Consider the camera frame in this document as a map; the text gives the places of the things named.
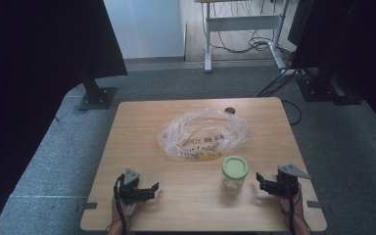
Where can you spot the person's right hand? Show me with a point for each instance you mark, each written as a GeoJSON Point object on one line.
{"type": "Point", "coordinates": [297, 204]}

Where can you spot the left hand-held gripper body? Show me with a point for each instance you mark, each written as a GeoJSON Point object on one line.
{"type": "Point", "coordinates": [130, 191]}

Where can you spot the black curtain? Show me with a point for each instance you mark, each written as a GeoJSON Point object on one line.
{"type": "Point", "coordinates": [29, 65]}
{"type": "Point", "coordinates": [355, 39]}

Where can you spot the black stand with base plate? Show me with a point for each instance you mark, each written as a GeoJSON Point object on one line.
{"type": "Point", "coordinates": [323, 86]}
{"type": "Point", "coordinates": [96, 96]}

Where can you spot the white metal desk frame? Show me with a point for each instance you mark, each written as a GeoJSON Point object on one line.
{"type": "Point", "coordinates": [241, 23]}

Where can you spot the glass jar with green lid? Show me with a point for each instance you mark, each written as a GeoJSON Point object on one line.
{"type": "Point", "coordinates": [234, 173]}

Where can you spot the person's left hand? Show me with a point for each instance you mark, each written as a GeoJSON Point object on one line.
{"type": "Point", "coordinates": [126, 209]}

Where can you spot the clear crumpled plastic bag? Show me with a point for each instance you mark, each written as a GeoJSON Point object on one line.
{"type": "Point", "coordinates": [202, 133]}

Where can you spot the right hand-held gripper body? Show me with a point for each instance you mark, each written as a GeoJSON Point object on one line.
{"type": "Point", "coordinates": [289, 182]}

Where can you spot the dark round table grommet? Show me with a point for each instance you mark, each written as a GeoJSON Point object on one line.
{"type": "Point", "coordinates": [230, 110]}

